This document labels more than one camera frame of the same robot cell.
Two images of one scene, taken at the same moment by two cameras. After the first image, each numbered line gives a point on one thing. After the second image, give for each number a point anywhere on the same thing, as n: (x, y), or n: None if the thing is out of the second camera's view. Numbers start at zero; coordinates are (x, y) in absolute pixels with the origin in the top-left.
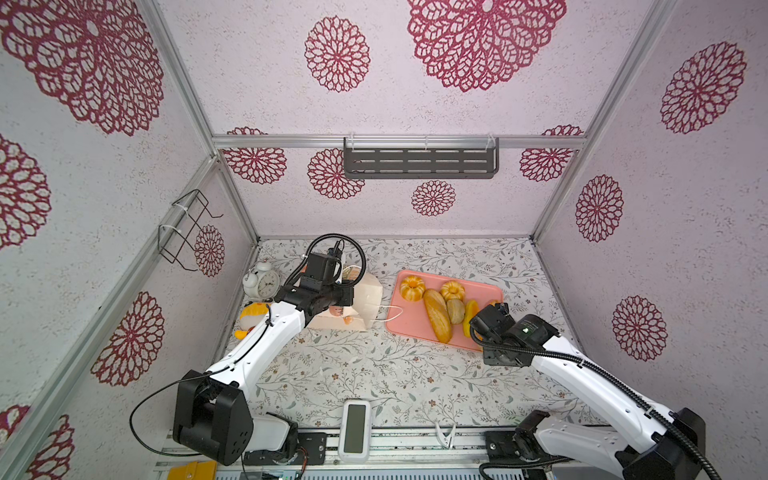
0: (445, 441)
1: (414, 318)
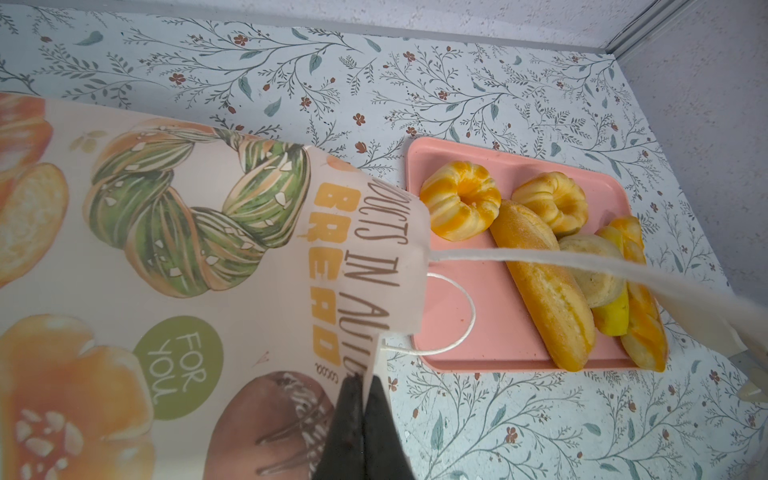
0: None
1: (478, 322)
